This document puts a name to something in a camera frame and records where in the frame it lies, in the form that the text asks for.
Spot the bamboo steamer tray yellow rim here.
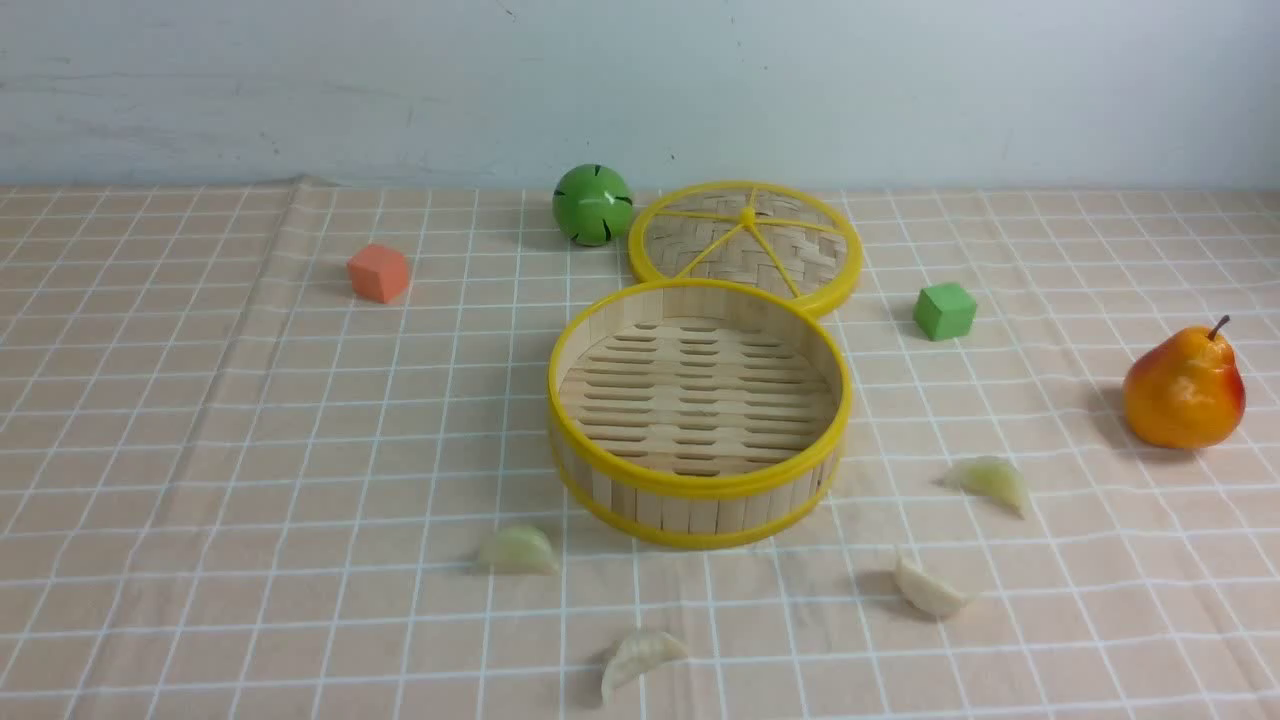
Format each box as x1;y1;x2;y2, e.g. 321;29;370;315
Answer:
547;279;854;550

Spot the pale dumpling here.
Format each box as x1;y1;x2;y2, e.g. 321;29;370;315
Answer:
474;524;561;575
600;626;690;705

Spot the orange yellow toy pear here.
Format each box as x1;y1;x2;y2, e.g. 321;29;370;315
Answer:
1123;314;1245;451

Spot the green toy ball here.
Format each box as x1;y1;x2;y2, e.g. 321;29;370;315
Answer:
552;163;634;247

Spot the checkered beige tablecloth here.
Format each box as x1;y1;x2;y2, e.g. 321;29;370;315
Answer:
1;179;1279;719

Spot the white dumpling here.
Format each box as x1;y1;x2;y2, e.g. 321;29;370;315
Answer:
893;552;975;620

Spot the orange foam cube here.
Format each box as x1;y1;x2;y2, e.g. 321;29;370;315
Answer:
346;243;412;304

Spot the woven bamboo steamer lid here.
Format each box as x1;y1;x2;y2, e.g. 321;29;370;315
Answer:
627;181;864;318

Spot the greenish dumpling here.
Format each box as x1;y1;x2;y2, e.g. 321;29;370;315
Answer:
942;456;1030;518

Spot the green foam cube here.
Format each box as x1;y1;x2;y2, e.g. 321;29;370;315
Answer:
913;282;978;342

